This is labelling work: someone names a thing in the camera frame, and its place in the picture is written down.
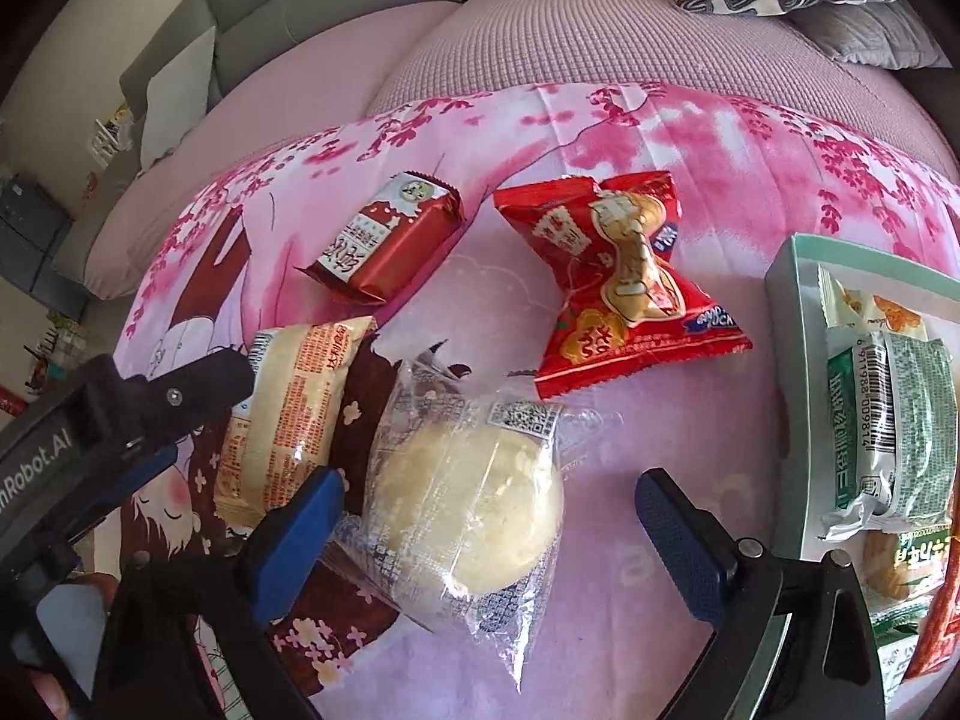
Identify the pink sofa cover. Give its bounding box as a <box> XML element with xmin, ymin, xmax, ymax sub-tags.
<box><xmin>82</xmin><ymin>0</ymin><xmax>960</xmax><ymax>301</ymax></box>

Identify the white rack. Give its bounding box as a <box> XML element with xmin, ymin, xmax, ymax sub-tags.
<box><xmin>90</xmin><ymin>101</ymin><xmax>136</xmax><ymax>166</ymax></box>

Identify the round bun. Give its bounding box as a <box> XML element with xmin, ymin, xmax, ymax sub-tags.
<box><xmin>334</xmin><ymin>360</ymin><xmax>593</xmax><ymax>691</ymax></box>

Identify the white tray with teal rim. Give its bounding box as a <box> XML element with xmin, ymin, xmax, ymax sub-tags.
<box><xmin>765</xmin><ymin>234</ymin><xmax>960</xmax><ymax>706</ymax></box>

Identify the dark cabinet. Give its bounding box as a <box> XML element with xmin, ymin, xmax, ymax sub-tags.
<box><xmin>0</xmin><ymin>172</ymin><xmax>76</xmax><ymax>316</ymax></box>

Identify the person's left hand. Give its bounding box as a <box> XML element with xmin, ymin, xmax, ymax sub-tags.
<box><xmin>26</xmin><ymin>669</ymin><xmax>76</xmax><ymax>720</ymax></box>

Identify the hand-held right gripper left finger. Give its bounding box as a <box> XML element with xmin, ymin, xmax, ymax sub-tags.
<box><xmin>90</xmin><ymin>465</ymin><xmax>346</xmax><ymax>720</ymax></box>

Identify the light grey cushion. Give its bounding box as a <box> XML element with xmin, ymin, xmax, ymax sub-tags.
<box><xmin>139</xmin><ymin>26</ymin><xmax>218</xmax><ymax>170</ymax></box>

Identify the dark red snack packet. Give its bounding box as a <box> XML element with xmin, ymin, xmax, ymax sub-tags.
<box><xmin>304</xmin><ymin>171</ymin><xmax>464</xmax><ymax>306</ymax></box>

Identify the beige bread packet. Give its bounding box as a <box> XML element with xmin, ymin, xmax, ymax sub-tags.
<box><xmin>212</xmin><ymin>315</ymin><xmax>378</xmax><ymax>526</ymax></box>

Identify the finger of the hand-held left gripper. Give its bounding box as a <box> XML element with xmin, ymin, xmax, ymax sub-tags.
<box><xmin>120</xmin><ymin>347</ymin><xmax>256</xmax><ymax>458</ymax></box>
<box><xmin>71</xmin><ymin>441</ymin><xmax>181</xmax><ymax>537</ymax></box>

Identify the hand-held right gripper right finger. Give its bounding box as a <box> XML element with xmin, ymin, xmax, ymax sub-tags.
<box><xmin>634</xmin><ymin>469</ymin><xmax>886</xmax><ymax>720</ymax></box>

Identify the pink printed blanket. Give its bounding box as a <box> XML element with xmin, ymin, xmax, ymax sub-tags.
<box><xmin>112</xmin><ymin>82</ymin><xmax>960</xmax><ymax>720</ymax></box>

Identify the red bow-shaped snack packet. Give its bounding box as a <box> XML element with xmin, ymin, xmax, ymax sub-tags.
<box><xmin>493</xmin><ymin>171</ymin><xmax>753</xmax><ymax>400</ymax></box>

